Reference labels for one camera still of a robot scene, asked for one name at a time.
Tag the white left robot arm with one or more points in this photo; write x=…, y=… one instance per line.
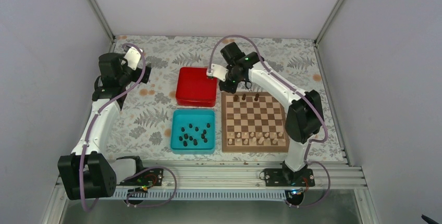
x=85, y=172

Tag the blue plastic tray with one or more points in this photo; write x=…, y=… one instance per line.
x=193, y=132

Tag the aluminium front rail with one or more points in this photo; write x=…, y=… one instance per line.
x=236, y=181

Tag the red square tin lid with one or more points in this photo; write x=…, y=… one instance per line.
x=194, y=88

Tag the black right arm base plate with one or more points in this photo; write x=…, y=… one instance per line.
x=275, y=177

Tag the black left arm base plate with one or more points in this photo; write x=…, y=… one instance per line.
x=152, y=177

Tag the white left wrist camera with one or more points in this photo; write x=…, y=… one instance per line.
x=132, y=57

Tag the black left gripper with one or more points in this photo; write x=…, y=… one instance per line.
x=146, y=75

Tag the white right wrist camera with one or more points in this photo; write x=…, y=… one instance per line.
x=217, y=71

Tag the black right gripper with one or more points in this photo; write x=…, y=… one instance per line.
x=231, y=89

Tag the wooden chessboard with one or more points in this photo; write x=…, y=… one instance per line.
x=253, y=126

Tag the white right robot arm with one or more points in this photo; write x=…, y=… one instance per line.
x=304, y=111

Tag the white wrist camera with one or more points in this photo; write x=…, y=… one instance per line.
x=132, y=57
x=217, y=71

